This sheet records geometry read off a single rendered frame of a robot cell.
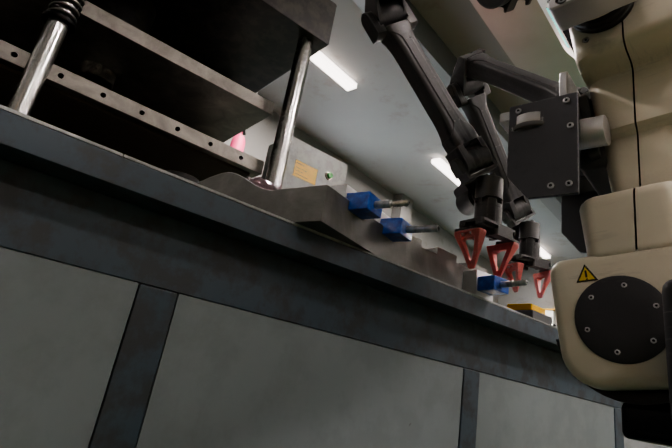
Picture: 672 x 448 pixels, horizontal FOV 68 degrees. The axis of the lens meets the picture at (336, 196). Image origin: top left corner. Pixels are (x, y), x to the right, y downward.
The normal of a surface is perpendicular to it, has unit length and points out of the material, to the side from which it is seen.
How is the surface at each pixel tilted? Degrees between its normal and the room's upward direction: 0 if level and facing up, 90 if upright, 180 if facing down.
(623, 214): 90
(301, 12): 90
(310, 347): 90
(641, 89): 90
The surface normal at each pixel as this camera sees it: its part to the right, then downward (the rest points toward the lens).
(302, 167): 0.63, -0.18
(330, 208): 0.83, -0.07
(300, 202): -0.54, -0.39
